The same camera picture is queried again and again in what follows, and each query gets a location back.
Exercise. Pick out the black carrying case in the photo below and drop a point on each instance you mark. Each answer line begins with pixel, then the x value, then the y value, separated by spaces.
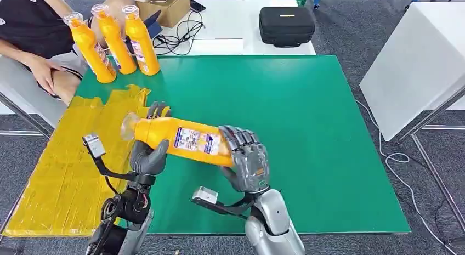
pixel 287 25

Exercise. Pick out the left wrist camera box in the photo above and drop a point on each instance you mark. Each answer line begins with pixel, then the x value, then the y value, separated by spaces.
pixel 94 146

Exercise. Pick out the green table mat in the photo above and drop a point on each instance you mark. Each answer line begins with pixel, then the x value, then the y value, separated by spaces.
pixel 290 119

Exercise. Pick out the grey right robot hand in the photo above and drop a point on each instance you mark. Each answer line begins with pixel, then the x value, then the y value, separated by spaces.
pixel 250 166

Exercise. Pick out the grey bench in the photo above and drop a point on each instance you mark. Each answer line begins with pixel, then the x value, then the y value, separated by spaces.
pixel 14 93

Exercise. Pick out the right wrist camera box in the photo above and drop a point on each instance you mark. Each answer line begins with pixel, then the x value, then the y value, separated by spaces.
pixel 205 196

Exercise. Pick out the orange drink bottle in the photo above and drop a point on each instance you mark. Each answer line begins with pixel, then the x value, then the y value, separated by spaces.
pixel 94 53
pixel 189 140
pixel 116 46
pixel 143 42

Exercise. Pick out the cardboard box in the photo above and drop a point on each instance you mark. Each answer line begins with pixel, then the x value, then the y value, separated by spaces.
pixel 170 10

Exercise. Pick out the yellow sheet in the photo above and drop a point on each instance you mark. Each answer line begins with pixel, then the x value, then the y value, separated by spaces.
pixel 65 173

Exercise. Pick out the black phone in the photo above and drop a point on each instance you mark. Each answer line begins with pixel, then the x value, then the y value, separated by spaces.
pixel 197 6

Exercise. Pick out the white table with metal legs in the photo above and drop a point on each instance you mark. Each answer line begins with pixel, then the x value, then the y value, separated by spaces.
pixel 414 64

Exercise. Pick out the person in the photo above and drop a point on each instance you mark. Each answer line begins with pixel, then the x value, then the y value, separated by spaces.
pixel 25 28

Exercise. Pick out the person's hand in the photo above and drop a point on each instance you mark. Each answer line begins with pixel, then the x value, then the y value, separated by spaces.
pixel 45 73

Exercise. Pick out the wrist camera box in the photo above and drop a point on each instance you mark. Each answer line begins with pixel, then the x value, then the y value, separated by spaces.
pixel 94 146
pixel 205 196

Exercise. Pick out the blue tablet case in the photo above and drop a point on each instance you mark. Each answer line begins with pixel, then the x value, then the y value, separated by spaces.
pixel 155 28

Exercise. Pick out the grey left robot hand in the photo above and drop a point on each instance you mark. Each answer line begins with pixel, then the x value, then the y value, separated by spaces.
pixel 147 160

